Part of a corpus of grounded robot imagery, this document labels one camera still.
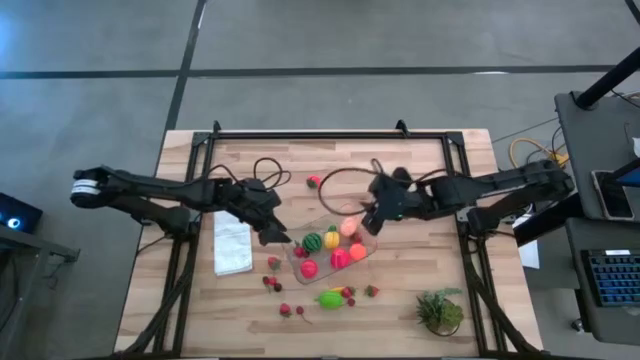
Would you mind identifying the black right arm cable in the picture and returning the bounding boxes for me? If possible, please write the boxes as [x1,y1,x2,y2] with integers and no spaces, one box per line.
[317,158,452,218]

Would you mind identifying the grey metal stand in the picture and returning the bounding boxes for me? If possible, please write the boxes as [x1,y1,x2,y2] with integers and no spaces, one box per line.
[0,223,82,360]

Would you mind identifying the black smartphone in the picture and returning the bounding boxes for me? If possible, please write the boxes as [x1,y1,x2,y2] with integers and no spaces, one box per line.
[590,169,636,221]

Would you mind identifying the black aluminium table frame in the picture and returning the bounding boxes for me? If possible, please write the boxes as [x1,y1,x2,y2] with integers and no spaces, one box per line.
[113,118,546,360]

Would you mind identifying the grey side desk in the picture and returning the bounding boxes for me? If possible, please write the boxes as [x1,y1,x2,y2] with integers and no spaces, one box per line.
[553,91,640,347]

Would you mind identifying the white folded cloth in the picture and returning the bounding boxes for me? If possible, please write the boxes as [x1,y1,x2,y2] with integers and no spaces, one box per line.
[213,209,255,277]

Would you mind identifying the black keyboard blue backlight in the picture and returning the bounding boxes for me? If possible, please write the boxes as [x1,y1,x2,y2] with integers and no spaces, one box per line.
[581,248,640,308]

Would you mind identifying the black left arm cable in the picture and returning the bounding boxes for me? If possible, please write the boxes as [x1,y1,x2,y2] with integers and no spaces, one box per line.
[206,156,293,189]

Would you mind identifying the black device blue light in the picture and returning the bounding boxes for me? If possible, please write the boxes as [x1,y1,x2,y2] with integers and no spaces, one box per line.
[0,191,45,236]

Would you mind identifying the red toy tomato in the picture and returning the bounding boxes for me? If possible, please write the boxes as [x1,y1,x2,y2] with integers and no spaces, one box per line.
[299,258,320,281]

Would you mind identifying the green toy melon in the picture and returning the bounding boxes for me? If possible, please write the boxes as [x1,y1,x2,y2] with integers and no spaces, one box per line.
[313,290,346,312]

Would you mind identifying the yellow cable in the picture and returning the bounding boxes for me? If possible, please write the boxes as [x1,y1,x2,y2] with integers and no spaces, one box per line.
[508,136,571,170]

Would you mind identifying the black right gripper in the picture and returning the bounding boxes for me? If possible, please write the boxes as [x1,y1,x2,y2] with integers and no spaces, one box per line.
[360,169,436,236]

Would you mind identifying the black pole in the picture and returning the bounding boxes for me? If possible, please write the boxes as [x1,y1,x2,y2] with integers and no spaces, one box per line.
[573,46,640,111]

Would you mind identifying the clear plastic tupperware container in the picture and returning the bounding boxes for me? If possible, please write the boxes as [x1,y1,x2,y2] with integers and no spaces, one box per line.
[284,213,380,287]

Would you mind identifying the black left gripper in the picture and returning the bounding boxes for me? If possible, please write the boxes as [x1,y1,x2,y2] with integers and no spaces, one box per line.
[222,177,292,247]

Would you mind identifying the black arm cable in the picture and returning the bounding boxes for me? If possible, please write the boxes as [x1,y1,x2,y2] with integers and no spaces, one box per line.
[317,158,452,218]
[206,156,293,189]

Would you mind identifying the pale pink toy peach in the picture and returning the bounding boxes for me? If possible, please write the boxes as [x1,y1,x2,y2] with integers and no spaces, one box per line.
[338,215,361,238]

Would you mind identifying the small green potted plant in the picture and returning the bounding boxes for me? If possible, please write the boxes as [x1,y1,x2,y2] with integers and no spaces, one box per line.
[415,286,466,338]

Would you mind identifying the yellow toy fruit green leaves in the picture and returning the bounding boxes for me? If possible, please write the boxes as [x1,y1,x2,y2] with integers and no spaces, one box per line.
[322,224,342,251]

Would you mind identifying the green striped toy watermelon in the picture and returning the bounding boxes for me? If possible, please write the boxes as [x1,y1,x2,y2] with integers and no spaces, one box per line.
[301,232,324,254]

